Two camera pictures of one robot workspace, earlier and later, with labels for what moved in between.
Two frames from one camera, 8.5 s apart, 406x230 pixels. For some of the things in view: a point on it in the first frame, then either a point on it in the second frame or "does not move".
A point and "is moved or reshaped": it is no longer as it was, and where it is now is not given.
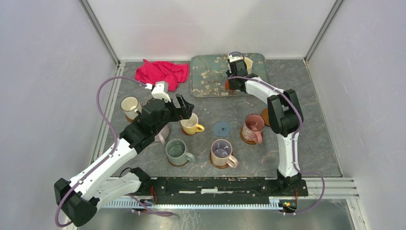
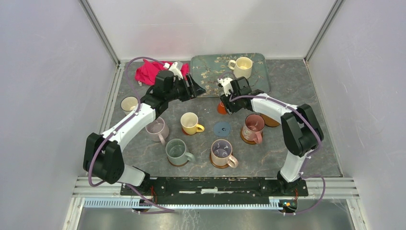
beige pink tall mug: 221,152 does not move
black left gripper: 180,113 → 195,89
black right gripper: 231,86 → 225,100
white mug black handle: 131,106 does not move
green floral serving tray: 208,73 does not move
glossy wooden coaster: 249,142 does not move
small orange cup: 227,85 is moved or reshaped
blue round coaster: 221,129 does not move
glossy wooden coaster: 222,166 does not move
